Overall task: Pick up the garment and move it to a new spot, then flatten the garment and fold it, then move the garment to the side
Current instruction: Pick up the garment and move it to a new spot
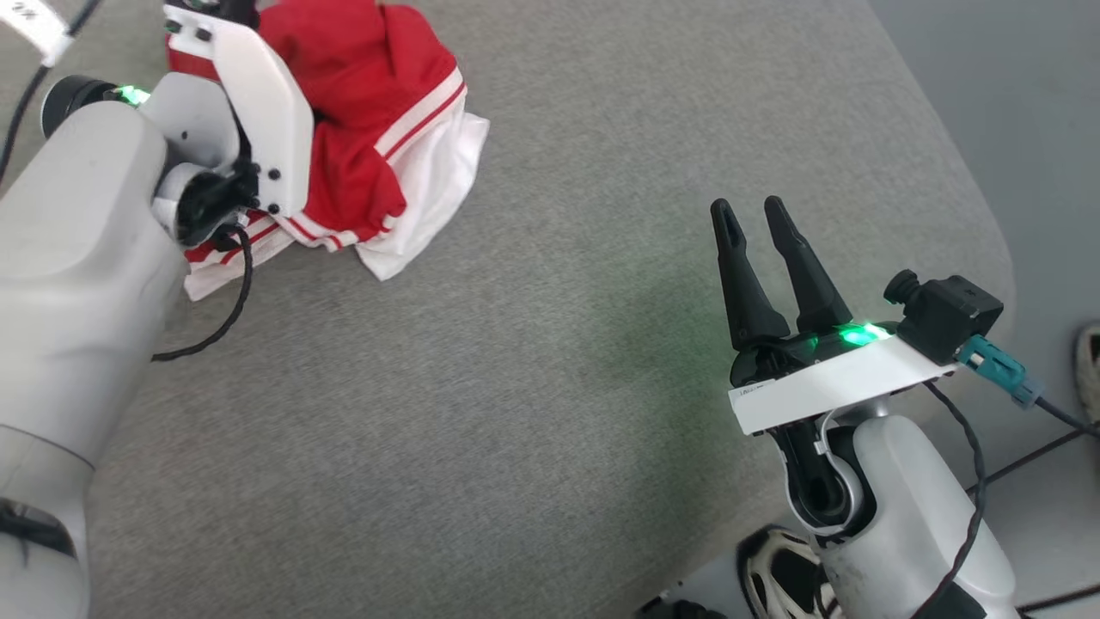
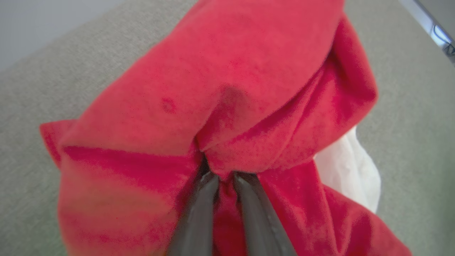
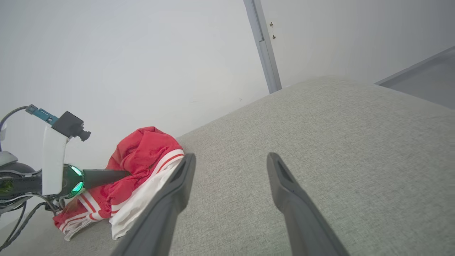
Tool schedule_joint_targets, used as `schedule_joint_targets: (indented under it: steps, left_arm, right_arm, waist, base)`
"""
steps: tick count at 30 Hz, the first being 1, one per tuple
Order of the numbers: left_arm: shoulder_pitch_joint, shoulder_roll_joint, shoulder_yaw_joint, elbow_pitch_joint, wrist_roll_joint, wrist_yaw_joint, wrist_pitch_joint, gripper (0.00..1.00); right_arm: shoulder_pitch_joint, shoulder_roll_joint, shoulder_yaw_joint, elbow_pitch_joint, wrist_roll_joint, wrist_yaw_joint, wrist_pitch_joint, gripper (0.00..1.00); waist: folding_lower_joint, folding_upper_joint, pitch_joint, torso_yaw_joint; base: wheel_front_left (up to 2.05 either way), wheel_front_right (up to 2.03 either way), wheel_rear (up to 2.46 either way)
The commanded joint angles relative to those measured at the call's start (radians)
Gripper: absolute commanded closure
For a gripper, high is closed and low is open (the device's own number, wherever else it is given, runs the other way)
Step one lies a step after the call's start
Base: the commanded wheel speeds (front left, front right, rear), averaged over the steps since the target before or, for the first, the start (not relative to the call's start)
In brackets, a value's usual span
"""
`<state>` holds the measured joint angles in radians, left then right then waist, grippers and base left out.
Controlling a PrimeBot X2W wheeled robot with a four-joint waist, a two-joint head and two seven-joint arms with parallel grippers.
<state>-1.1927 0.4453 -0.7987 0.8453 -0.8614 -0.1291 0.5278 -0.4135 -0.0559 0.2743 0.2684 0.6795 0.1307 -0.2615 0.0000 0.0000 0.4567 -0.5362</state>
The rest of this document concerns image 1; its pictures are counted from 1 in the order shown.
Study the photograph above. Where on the grey fabric sofa cushion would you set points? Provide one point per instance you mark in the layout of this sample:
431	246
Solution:
559	344

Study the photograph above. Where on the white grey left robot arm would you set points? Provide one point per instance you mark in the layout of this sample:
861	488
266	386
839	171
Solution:
77	258

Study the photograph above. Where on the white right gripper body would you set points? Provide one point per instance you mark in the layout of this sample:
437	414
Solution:
825	387

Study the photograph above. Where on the red white basketball jersey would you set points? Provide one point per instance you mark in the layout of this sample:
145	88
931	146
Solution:
361	103

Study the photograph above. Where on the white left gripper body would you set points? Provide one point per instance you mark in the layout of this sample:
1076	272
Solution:
271	120

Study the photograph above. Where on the white grey shoe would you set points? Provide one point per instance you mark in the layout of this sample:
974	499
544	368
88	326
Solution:
1090	370

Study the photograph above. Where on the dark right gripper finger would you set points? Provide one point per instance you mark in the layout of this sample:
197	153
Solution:
812	288
748	301

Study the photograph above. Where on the teal right camera connector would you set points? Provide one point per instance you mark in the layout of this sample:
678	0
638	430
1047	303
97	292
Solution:
1001	370

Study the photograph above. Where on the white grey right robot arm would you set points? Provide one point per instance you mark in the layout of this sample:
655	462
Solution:
911	516

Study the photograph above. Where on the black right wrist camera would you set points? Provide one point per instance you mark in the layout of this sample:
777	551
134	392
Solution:
950	314

